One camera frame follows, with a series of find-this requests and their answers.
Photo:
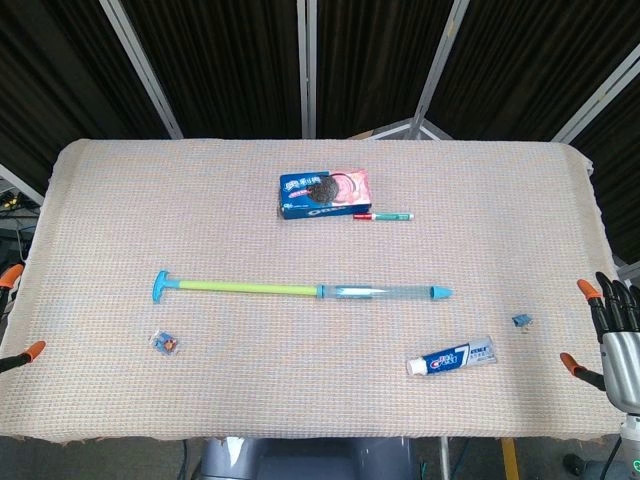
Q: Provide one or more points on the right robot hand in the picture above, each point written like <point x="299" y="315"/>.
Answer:
<point x="622" y="365"/>

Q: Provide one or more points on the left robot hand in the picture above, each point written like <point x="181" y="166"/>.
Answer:
<point x="10" y="277"/>

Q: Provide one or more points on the green blue water pump toy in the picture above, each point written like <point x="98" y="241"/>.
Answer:
<point x="240" y="287"/>

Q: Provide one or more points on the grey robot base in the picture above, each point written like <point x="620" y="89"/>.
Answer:
<point x="300" y="460"/>

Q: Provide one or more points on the black caster wheel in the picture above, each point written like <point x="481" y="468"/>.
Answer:
<point x="575" y="464"/>

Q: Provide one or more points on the small blue binder clip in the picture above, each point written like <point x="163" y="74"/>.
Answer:
<point x="521" y="320"/>

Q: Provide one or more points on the small wrapped candy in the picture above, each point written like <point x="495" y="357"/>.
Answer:
<point x="166" y="343"/>

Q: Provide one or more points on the blue white toothpaste tube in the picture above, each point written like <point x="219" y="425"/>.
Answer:
<point x="450" y="357"/>

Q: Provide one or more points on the metal table leg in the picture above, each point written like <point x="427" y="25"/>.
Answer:
<point x="444" y="457"/>

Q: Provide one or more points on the black ribbed screen panel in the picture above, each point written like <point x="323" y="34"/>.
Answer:
<point x="225" y="65"/>
<point x="370" y="60"/>
<point x="55" y="75"/>
<point x="530" y="65"/>

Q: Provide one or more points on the red green white marker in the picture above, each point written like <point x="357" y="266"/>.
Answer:
<point x="385" y="216"/>

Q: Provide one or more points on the beige woven tablecloth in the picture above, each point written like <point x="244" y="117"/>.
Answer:
<point x="320" y="350"/>

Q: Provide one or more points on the blue Oreo cookie box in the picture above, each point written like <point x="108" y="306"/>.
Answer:
<point x="305" y="197"/>

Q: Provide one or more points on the brown cardboard piece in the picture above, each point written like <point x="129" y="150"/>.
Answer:
<point x="364" y="134"/>

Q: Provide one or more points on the white screen frame bar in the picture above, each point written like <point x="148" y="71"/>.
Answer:
<point x="142" y="70"/>
<point x="435" y="70"/>
<point x="595" y="95"/>
<point x="20" y="182"/>
<point x="306" y="70"/>

